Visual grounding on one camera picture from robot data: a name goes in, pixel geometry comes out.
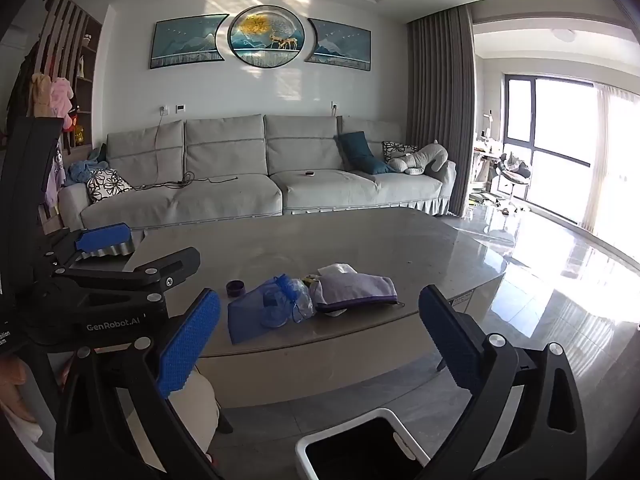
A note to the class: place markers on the purple bottle cap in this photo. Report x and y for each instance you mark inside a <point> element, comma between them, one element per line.
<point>235,288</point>

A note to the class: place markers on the person's left hand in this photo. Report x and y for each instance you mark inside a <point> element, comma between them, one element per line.
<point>12,375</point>

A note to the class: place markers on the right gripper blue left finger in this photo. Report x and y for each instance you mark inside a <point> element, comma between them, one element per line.
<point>186,341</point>

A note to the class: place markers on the round teal gold wall art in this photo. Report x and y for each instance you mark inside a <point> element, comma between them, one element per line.
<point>266,36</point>

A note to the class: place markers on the grey curtain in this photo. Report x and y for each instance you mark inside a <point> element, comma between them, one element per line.
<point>442,90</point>

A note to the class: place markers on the black white floral cushion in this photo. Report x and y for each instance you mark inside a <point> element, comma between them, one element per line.
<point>106,183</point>

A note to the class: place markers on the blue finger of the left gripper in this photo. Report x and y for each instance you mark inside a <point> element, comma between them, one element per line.
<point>113,237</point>

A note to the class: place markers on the patterned cushion near plush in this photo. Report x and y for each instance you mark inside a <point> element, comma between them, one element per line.
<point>392,149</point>

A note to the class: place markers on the blue organza gift bag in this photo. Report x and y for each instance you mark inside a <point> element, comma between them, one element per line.
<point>269,306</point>

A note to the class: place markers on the right teal wall painting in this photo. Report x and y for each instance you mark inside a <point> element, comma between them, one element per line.
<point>340,45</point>

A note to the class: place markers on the pink hanging clothes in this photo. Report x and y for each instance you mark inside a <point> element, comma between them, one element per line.
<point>51,97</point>

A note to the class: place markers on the white plush toy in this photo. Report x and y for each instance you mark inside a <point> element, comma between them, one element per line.
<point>432,156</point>

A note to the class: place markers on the teal wall painting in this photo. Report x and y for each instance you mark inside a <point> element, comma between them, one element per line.
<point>340,45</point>
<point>188,40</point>

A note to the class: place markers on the left teal wall painting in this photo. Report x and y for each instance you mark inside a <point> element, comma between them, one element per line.
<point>188,40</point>

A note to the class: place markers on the lavender purple pouch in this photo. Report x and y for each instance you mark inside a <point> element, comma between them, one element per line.
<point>336,288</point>

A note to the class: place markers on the blue clothes on sofa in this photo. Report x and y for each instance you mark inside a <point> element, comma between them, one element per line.
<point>83,170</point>

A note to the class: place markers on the teal cushion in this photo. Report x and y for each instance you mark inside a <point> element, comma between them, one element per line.
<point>355,148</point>

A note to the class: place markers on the wooden slat shelf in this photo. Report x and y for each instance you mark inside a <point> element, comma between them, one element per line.
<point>68,45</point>

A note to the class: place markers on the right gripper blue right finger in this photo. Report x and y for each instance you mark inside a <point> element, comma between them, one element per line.
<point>456,336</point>

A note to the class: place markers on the grey fabric sofa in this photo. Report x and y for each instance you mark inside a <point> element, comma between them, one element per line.
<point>201,170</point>

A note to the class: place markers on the white trash bin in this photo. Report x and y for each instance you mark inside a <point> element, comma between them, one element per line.
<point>375,445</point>

